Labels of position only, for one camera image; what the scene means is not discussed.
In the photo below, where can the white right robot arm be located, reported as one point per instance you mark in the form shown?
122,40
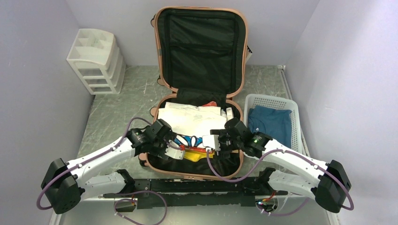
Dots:
326,183

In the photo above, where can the red garment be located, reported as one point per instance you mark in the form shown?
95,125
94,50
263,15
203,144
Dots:
211,104

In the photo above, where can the white plastic drawer organizer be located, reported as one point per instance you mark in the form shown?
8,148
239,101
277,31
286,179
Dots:
98,62

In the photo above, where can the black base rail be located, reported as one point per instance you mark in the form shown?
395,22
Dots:
152,193

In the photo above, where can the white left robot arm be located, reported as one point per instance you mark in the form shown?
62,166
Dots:
65,184

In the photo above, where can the white flat book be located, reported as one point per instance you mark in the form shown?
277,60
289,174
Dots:
230,113

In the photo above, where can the yellow folded garment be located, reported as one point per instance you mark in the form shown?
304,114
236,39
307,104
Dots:
194,154

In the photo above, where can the white printed garment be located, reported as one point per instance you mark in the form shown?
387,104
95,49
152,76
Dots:
192,120

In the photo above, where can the pink hard-shell suitcase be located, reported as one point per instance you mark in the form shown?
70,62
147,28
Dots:
201,54

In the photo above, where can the white plastic mesh basket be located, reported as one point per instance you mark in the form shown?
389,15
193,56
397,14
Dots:
278,103

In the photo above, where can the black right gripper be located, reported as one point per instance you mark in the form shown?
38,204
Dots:
221,133

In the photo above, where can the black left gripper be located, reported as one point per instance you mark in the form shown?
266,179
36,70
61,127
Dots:
170,135

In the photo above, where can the blue garment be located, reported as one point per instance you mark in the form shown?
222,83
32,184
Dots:
272,122

